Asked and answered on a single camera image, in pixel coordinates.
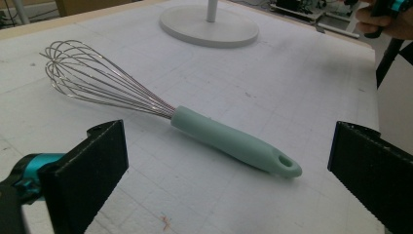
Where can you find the white metal frame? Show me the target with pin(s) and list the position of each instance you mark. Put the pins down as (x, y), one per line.
(337, 31)

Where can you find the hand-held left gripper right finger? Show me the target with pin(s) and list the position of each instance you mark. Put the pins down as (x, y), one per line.
(373, 172)

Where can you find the dark equipment clutter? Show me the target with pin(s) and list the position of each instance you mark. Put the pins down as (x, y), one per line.
(292, 6)

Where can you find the white stand pole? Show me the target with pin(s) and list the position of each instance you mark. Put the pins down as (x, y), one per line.
(21, 11)

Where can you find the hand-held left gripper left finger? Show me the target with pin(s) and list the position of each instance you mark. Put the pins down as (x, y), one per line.
(84, 175)

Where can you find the white stand with round base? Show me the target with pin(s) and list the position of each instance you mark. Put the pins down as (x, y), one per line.
(207, 31)

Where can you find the black bar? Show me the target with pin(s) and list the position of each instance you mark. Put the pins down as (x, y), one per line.
(388, 63)

